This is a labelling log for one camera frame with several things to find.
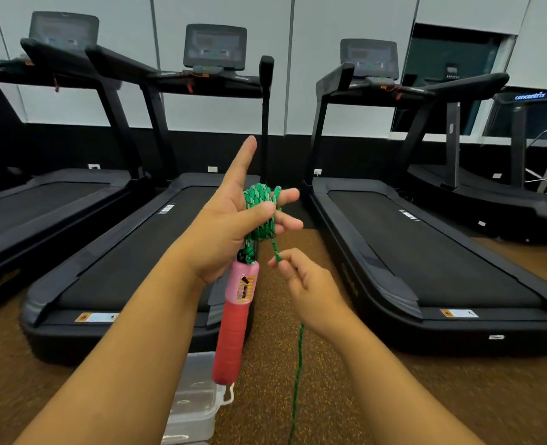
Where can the clear plastic container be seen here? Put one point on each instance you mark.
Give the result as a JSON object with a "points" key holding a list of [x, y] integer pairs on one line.
{"points": [[194, 403]]}

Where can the person's left hand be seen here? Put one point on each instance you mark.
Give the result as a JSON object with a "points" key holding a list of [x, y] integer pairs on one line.
{"points": [[213, 231]]}

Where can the person's left forearm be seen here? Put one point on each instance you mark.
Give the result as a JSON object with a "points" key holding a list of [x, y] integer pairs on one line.
{"points": [[130, 352]]}

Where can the person's right forearm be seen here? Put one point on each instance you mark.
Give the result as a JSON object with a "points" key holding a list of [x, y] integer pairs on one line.
{"points": [[394, 393]]}

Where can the person's right thumb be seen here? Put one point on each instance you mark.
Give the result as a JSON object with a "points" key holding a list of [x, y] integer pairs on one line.
{"points": [[283, 272]]}

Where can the black curved treadmill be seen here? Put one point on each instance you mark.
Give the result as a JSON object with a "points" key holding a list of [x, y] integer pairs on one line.
{"points": [[477, 199]]}

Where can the dark window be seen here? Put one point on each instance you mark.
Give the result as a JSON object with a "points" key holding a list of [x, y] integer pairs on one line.
{"points": [[440, 53]]}

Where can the person's left thumb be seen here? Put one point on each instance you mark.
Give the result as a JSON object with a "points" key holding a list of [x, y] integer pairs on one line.
{"points": [[238, 164]]}

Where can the person's left middle finger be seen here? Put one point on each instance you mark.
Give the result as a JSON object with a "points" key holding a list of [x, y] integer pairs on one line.
{"points": [[273, 216]]}

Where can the person's right hand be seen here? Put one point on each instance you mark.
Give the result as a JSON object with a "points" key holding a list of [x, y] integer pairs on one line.
{"points": [[313, 294]]}

